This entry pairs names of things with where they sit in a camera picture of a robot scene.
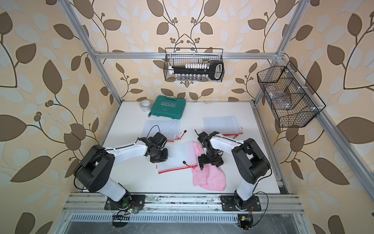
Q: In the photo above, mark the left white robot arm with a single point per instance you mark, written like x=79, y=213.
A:
x=93, y=172

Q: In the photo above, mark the aluminium front rail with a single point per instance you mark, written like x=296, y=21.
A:
x=186, y=203

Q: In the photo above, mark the wiped clear document bag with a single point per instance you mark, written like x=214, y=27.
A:
x=227, y=126

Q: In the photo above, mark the black white tool in basket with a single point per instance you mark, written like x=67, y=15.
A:
x=211, y=71

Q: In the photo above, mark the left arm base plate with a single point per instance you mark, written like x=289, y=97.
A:
x=129, y=203

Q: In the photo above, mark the stack of clear document bags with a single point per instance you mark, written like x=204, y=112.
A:
x=170, y=129

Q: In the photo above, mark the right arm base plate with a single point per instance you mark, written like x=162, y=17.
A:
x=233, y=203

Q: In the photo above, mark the plastic bag in right basket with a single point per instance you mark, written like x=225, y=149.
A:
x=279, y=99

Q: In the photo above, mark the clear tape roll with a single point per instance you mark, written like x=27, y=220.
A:
x=146, y=105

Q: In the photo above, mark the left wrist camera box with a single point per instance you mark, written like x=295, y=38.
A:
x=159, y=140

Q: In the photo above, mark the green plastic tool case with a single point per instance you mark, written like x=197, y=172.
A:
x=168, y=107

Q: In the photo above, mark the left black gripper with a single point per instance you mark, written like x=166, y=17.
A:
x=163, y=159

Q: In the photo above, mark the pink wiping cloth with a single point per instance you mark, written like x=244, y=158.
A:
x=211, y=178

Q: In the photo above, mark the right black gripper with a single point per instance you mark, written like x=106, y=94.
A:
x=202, y=160

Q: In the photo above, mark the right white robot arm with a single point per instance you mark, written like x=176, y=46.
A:
x=251, y=162

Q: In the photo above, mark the black wire basket back wall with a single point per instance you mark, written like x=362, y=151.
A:
x=184, y=55

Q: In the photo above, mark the black wire basket right wall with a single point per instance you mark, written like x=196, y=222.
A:
x=291, y=98

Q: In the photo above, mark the black wire basket wall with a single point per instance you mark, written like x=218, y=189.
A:
x=184, y=55
x=291, y=98

